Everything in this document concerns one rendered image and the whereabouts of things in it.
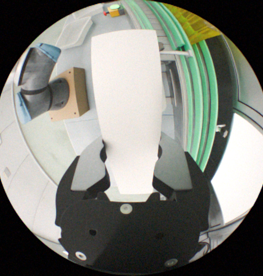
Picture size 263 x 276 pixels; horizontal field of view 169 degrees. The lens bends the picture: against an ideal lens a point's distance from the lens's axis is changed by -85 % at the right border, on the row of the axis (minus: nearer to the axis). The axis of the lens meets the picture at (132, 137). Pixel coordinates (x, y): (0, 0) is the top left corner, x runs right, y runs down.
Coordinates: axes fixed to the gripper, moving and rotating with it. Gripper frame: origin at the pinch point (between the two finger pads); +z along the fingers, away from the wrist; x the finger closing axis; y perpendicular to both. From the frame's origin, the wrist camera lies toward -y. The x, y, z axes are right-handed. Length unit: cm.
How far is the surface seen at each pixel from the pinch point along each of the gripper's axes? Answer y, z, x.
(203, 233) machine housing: 64, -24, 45
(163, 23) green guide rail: -31.3, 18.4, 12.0
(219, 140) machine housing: 15.6, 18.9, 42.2
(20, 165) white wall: 97, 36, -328
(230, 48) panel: -25.5, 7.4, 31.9
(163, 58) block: -14.9, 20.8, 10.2
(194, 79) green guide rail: -8.7, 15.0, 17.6
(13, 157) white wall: 62, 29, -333
